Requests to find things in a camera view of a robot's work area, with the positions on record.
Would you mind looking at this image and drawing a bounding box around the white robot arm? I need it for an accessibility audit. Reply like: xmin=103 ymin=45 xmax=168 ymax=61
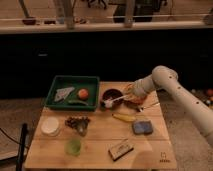
xmin=127 ymin=65 xmax=213 ymax=148

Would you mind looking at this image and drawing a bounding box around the orange bowl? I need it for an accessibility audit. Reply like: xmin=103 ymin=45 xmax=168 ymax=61
xmin=123 ymin=84 xmax=147 ymax=105

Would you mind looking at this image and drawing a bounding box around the dark brown bowl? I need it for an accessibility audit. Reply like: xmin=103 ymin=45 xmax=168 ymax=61
xmin=100 ymin=89 xmax=123 ymax=109

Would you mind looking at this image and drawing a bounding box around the metal spoon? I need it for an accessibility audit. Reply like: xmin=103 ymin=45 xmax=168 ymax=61
xmin=136 ymin=102 xmax=159 ymax=112

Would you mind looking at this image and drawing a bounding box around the yellow banana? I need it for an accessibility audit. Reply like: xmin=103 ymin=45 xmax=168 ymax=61
xmin=112 ymin=114 xmax=136 ymax=122

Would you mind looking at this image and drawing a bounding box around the blue sponge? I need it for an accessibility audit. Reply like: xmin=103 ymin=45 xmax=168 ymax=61
xmin=132 ymin=121 xmax=153 ymax=135

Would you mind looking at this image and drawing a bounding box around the orange fruit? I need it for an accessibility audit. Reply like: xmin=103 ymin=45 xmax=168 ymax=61
xmin=78 ymin=89 xmax=89 ymax=100

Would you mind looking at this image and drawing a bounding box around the wooden block eraser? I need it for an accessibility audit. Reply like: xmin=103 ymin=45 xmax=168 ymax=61
xmin=108 ymin=139 xmax=134 ymax=161

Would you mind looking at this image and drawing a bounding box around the green chili pepper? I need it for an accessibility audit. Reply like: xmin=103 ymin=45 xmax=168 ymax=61
xmin=68 ymin=100 xmax=88 ymax=106

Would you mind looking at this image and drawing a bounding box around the green plastic tray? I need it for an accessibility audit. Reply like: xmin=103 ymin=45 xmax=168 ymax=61
xmin=45 ymin=75 xmax=99 ymax=111

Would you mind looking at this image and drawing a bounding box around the grey folded cloth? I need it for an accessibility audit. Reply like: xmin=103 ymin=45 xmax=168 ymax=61
xmin=54 ymin=87 xmax=74 ymax=102

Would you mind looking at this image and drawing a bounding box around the green plastic cup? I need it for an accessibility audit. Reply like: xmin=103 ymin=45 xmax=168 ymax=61
xmin=65 ymin=139 xmax=81 ymax=156

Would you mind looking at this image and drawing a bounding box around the black stand pole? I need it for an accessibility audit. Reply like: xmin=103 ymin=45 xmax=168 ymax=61
xmin=15 ymin=123 xmax=28 ymax=171

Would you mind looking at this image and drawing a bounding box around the dark red background bowl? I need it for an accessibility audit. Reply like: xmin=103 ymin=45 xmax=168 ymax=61
xmin=22 ymin=18 xmax=36 ymax=25

